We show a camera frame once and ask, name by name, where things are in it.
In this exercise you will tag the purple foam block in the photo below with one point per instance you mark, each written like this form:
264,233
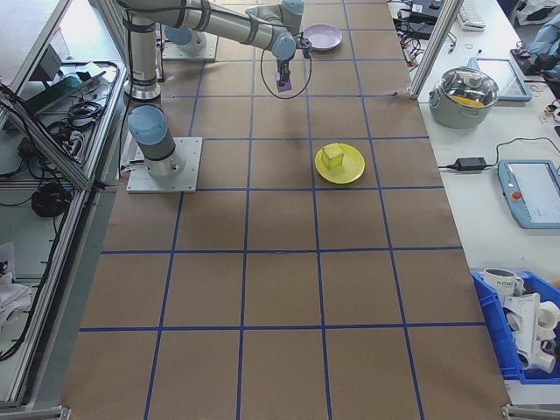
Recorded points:
285,88

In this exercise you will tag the yellow foam block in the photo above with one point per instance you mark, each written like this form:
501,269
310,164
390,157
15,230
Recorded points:
333,157

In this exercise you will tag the purple plate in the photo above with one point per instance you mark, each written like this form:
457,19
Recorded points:
324,37

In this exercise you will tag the yellow plate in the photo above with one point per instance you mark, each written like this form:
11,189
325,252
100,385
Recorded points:
345,172

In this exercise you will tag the black flat adapter box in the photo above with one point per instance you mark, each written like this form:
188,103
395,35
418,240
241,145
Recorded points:
415,30

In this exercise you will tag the black box with white label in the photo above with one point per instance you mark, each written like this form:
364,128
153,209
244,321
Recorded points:
422,9

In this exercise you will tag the grey cooking pot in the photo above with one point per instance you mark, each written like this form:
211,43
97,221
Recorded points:
455,118

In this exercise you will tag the glass pot lid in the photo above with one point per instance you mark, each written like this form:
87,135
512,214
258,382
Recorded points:
470,87

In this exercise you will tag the white keyboard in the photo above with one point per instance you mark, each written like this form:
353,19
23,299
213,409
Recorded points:
470,15

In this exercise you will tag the black power adapter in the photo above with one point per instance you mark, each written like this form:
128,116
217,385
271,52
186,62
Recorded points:
471,164

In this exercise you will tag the light blue teach pendant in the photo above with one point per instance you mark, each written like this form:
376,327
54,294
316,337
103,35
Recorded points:
531,192
499,76

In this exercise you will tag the green circuit board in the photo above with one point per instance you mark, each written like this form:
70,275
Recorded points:
65,85

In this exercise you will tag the grey metal box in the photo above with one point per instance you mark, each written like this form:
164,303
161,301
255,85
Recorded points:
50,61

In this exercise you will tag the clear plastic bag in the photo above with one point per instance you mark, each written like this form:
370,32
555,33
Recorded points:
534,11

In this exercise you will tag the light blue garment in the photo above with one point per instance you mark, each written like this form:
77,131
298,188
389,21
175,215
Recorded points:
544,37

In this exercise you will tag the white mug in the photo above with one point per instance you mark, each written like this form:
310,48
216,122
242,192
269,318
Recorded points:
499,282

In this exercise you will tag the blue plastic bin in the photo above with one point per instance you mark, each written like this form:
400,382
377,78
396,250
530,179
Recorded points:
485,306

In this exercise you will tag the white crumpled cloth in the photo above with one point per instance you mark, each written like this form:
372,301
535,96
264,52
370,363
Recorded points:
11,293

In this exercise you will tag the white pipe fitting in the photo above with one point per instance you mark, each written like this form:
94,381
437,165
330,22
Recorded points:
531,324

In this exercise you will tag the aluminium corner bar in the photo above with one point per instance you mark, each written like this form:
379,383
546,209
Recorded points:
531,413
35,413

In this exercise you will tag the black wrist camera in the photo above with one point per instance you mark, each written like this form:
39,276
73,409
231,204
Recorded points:
305,46

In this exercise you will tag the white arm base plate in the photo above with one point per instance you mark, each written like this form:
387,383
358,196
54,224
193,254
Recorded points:
210,48
188,175

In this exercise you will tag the aluminium profile post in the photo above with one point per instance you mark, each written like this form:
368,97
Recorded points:
431,48

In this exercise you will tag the V-shaped metal bar frame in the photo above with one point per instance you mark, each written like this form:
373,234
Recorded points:
81,177

